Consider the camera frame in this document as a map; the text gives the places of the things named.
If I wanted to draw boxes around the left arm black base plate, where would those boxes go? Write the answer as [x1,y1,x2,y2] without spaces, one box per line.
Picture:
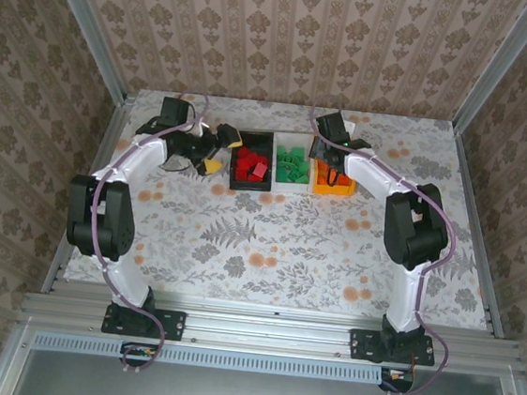
[101,301,188,343]

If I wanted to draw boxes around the right aluminium frame post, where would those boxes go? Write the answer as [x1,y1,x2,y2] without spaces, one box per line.
[449,0,527,142]

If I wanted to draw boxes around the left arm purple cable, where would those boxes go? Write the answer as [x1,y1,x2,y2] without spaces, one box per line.
[75,78,212,379]

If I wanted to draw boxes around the grey slotted cable duct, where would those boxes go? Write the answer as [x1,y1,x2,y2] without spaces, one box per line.
[32,331,388,387]

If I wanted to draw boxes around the left aluminium frame post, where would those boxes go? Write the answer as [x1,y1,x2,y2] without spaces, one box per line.
[27,0,139,104]

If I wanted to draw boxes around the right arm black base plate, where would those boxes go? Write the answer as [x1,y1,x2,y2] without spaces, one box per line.
[347,327,438,370]

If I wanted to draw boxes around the aluminium frame post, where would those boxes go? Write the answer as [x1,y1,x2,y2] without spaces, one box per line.
[27,0,139,104]
[449,0,527,142]

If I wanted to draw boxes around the floral tablecloth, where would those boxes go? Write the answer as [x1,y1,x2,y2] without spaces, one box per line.
[61,82,509,331]

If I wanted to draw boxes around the right aluminium side rail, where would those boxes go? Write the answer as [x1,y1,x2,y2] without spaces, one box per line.
[432,127,526,341]

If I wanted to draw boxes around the white plastic bin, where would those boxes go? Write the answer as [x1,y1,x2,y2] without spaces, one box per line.
[268,131,318,195]

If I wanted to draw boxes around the yellow plastic bin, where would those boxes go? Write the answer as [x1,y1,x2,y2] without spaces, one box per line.
[308,136,362,200]

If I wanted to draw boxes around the aluminium mounting rail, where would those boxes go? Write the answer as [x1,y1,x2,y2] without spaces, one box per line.
[17,275,527,383]

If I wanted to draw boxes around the black plastic bin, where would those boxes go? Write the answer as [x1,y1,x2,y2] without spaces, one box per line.
[227,128,279,194]

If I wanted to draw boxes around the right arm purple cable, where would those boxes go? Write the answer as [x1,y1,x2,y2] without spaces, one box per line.
[280,92,474,395]

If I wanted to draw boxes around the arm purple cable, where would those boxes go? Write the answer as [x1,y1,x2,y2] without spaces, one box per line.
[75,78,212,379]
[280,92,474,395]

